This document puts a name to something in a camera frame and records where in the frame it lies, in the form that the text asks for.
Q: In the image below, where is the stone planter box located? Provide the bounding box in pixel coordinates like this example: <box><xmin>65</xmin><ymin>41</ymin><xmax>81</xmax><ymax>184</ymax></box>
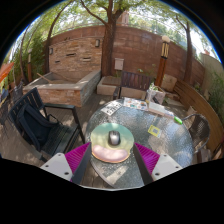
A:
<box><xmin>22</xmin><ymin>69</ymin><xmax>102</xmax><ymax>108</ymax></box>

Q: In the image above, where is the black slatted chair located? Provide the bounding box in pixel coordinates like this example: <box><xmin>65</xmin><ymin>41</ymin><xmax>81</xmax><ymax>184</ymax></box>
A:
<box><xmin>7</xmin><ymin>87</ymin><xmax>86</xmax><ymax>163</ymax></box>

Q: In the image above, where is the white planter with plant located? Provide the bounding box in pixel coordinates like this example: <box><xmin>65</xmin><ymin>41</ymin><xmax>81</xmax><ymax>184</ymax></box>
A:
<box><xmin>146</xmin><ymin>83</ymin><xmax>167</xmax><ymax>105</ymax></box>

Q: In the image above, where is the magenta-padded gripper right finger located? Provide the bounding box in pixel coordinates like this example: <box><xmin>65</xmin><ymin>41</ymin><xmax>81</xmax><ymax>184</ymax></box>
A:
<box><xmin>132</xmin><ymin>142</ymin><xmax>184</xmax><ymax>186</ymax></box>

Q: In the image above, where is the green marker pen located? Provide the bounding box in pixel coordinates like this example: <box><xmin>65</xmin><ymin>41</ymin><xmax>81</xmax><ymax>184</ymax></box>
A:
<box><xmin>173</xmin><ymin>115</ymin><xmax>184</xmax><ymax>126</ymax></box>

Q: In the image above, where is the yellow printed card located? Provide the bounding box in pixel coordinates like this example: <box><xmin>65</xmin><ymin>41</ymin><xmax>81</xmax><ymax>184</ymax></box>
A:
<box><xmin>147</xmin><ymin>124</ymin><xmax>163</xmax><ymax>139</ymax></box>

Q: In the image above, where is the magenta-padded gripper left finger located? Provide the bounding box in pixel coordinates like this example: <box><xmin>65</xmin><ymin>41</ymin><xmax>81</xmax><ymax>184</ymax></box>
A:
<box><xmin>39</xmin><ymin>142</ymin><xmax>93</xmax><ymax>186</ymax></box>

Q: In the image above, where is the dark backpack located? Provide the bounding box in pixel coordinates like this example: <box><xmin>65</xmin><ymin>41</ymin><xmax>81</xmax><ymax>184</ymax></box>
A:
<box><xmin>16</xmin><ymin>103</ymin><xmax>61</xmax><ymax>151</ymax></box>

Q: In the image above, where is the grey wall box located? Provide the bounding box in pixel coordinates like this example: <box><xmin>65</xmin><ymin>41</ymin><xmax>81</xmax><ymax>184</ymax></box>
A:
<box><xmin>114</xmin><ymin>57</ymin><xmax>125</xmax><ymax>71</ymax></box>

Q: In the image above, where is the wooden lamp post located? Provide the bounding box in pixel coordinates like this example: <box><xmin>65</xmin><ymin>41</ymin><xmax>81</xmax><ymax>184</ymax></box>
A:
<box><xmin>154</xmin><ymin>35</ymin><xmax>171</xmax><ymax>88</ymax></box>

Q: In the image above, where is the dark wooden chair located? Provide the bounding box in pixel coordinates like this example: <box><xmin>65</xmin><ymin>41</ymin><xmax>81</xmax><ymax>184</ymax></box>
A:
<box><xmin>112</xmin><ymin>70</ymin><xmax>152</xmax><ymax>101</ymax></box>

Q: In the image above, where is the grey computer mouse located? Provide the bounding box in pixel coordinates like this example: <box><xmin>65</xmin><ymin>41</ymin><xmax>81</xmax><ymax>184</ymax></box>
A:
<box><xmin>107</xmin><ymin>130</ymin><xmax>122</xmax><ymax>147</ymax></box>

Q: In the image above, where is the dark wicker chair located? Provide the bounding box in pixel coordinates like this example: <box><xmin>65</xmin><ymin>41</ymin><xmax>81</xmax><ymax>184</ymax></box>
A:
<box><xmin>182</xmin><ymin>113</ymin><xmax>212</xmax><ymax>158</ymax></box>

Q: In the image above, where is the large tree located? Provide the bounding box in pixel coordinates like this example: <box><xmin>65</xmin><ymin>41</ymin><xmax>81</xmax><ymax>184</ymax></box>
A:
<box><xmin>79</xmin><ymin>0</ymin><xmax>134</xmax><ymax>78</ymax></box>

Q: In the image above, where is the thin tree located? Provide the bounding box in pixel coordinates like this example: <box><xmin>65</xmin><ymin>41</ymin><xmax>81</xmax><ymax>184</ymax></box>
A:
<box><xmin>174</xmin><ymin>14</ymin><xmax>194</xmax><ymax>84</ymax></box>

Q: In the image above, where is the curved wooden bench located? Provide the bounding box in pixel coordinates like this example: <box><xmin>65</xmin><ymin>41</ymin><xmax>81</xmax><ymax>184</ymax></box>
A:
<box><xmin>173</xmin><ymin>79</ymin><xmax>224</xmax><ymax>154</ymax></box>

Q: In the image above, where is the tan stone block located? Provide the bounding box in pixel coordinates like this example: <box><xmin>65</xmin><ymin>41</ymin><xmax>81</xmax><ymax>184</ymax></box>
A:
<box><xmin>160</xmin><ymin>73</ymin><xmax>178</xmax><ymax>93</ymax></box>

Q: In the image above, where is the green mouse pad pink rest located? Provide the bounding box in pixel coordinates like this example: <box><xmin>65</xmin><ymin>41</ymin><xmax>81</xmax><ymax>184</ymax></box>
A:
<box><xmin>90</xmin><ymin>122</ymin><xmax>135</xmax><ymax>164</ymax></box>

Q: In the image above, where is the colourful sticker sheet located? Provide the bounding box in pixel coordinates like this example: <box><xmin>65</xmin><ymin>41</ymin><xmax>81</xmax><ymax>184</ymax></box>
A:
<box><xmin>123</xmin><ymin>97</ymin><xmax>149</xmax><ymax>111</ymax></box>

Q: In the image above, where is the orange umbrella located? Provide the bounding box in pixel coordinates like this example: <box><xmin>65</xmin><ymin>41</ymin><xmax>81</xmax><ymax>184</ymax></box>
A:
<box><xmin>0</xmin><ymin>61</ymin><xmax>15</xmax><ymax>84</ymax></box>

